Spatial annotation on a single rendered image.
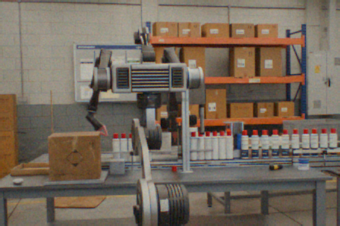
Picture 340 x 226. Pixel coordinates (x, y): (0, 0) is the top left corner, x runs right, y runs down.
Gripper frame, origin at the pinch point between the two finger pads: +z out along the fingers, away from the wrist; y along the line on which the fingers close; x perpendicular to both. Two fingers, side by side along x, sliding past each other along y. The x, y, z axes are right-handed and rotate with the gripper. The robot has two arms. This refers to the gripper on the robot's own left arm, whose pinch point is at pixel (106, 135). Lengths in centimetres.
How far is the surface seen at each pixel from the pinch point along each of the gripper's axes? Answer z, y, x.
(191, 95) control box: 17, -18, -64
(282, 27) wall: 83, 479, -311
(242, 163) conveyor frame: 79, -7, -60
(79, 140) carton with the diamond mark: -9.7, -43.2, 7.4
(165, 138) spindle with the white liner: 33.1, 22.4, -28.8
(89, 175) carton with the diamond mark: 10.6, -43.4, 17.0
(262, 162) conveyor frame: 89, -7, -71
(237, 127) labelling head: 62, 14, -76
